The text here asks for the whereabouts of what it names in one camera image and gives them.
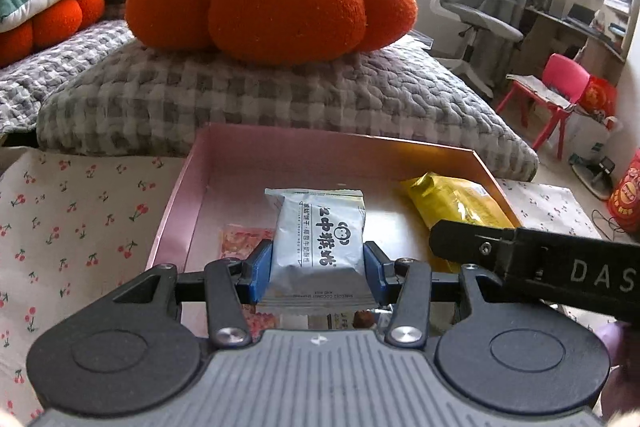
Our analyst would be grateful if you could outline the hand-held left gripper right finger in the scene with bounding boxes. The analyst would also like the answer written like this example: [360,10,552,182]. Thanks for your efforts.
[364,241,506,348]

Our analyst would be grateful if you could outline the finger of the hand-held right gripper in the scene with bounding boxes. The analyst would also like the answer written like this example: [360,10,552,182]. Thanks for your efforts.
[429,219,518,280]

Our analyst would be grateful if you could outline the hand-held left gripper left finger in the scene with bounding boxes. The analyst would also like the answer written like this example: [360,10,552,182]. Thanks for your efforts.
[105,239,273,349]

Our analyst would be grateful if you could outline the pink clear snack packet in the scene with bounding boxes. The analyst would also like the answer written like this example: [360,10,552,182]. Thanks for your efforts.
[219,226,278,340]

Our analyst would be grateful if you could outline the golden yellow snack packet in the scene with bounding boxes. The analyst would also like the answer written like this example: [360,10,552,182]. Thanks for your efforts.
[400,172,517,274]

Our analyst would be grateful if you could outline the white green snack packet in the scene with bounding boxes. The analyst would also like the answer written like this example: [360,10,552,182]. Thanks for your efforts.
[307,309,381,332]

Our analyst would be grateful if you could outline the grey white snack packet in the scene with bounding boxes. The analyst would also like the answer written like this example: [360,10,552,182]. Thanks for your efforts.
[257,188,381,313]

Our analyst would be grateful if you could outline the pink cardboard box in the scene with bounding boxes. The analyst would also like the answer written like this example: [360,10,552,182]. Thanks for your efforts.
[145,123,517,339]

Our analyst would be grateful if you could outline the person's right hand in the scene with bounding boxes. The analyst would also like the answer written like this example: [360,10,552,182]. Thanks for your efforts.
[597,322,640,408]

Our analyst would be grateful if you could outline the red round container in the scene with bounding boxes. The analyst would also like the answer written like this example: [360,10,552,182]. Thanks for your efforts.
[606,149,640,234]

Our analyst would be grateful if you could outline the black device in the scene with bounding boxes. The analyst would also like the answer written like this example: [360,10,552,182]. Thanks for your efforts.
[572,154,617,200]

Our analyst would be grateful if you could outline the white carton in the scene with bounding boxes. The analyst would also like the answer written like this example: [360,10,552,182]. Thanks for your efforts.
[567,109,611,168]

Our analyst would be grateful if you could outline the newspaper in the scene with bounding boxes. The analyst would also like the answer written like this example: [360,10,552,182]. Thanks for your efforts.
[506,74,576,110]

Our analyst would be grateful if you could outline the grey checked pillow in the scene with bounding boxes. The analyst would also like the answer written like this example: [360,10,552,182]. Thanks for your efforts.
[36,38,541,182]

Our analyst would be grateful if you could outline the red gift bag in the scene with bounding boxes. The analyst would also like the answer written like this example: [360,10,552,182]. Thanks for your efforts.
[579,77,617,118]

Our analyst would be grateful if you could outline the cherry print bedsheet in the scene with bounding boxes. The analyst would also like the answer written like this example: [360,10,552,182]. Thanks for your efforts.
[0,146,603,425]

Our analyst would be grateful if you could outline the pink child chair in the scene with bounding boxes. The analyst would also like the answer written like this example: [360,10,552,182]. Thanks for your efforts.
[495,53,592,162]

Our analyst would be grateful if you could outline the grey office chair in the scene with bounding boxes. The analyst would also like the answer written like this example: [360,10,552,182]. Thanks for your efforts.
[430,0,524,98]

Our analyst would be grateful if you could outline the dark desk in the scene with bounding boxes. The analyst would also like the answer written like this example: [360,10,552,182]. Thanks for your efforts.
[524,4,628,62]

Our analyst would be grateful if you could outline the grey checked quilt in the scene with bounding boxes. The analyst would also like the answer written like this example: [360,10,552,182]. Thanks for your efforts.
[0,19,137,142]

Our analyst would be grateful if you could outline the small orange pumpkin cushion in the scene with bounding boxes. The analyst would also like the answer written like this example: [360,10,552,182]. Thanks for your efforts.
[0,0,106,68]

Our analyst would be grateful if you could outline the black cable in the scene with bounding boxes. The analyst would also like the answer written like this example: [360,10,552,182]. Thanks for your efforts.
[591,209,633,239]

